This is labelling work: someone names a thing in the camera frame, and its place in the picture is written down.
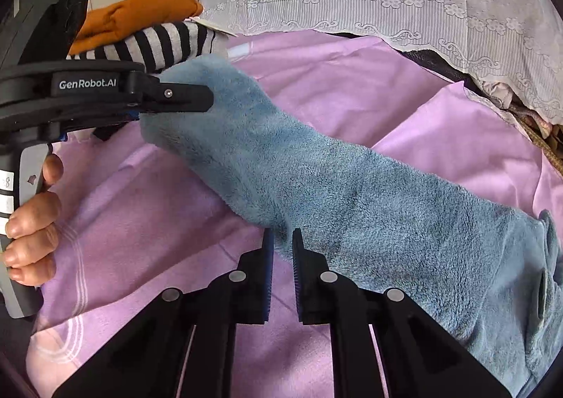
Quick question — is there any blue fleece garment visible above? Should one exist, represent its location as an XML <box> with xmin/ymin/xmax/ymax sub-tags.
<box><xmin>140</xmin><ymin>54</ymin><xmax>563</xmax><ymax>398</ymax></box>

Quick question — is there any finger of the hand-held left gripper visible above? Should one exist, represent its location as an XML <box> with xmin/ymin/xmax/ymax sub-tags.
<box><xmin>127</xmin><ymin>72</ymin><xmax>215</xmax><ymax>114</ymax></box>

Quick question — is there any person's left hand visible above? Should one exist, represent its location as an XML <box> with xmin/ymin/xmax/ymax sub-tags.
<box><xmin>4</xmin><ymin>154</ymin><xmax>65</xmax><ymax>287</ymax></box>

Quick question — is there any pink bed sheet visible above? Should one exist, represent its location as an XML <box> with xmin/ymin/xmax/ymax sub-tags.
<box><xmin>25</xmin><ymin>31</ymin><xmax>563</xmax><ymax>398</ymax></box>

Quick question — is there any white paper tag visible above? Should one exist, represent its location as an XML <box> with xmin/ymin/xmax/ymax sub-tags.
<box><xmin>189</xmin><ymin>17</ymin><xmax>239</xmax><ymax>37</ymax></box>

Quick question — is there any orange folded cloth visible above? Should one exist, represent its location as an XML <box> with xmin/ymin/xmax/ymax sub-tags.
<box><xmin>68</xmin><ymin>0</ymin><xmax>204</xmax><ymax>56</ymax></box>

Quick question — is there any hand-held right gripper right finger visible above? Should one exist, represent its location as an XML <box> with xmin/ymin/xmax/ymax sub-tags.
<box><xmin>292</xmin><ymin>229</ymin><xmax>513</xmax><ymax>398</ymax></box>

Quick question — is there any brown woven mat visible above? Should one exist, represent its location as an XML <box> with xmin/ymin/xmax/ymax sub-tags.
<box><xmin>510</xmin><ymin>104</ymin><xmax>563</xmax><ymax>176</ymax></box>

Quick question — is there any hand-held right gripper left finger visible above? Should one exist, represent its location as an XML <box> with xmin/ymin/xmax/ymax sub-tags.
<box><xmin>52</xmin><ymin>229</ymin><xmax>274</xmax><ymax>398</ymax></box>

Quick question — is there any black grey striped garment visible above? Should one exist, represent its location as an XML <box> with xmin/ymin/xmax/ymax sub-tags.
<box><xmin>66</xmin><ymin>21</ymin><xmax>229</xmax><ymax>74</ymax></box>

